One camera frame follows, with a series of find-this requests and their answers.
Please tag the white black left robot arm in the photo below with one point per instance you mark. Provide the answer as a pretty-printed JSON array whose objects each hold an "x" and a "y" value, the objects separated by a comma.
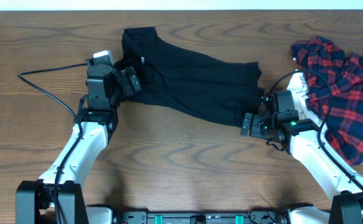
[{"x": 96, "y": 119}]

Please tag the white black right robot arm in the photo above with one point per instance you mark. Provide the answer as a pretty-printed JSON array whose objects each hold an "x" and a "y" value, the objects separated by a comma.
[{"x": 302, "y": 139}]

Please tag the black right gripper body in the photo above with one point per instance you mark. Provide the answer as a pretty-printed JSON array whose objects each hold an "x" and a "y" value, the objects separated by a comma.
[{"x": 260, "y": 127}]

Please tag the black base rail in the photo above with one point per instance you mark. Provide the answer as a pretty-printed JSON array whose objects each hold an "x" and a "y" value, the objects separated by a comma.
[{"x": 200, "y": 217}]

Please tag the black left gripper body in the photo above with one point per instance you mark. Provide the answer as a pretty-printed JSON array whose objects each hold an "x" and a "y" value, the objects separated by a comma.
[{"x": 125, "y": 81}]

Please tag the black polo shirt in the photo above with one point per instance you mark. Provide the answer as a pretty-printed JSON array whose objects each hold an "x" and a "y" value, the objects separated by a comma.
[{"x": 188, "y": 81}]

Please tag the red navy plaid shirt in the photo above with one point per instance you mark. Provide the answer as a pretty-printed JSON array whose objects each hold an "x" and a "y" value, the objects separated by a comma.
[{"x": 335, "y": 92}]

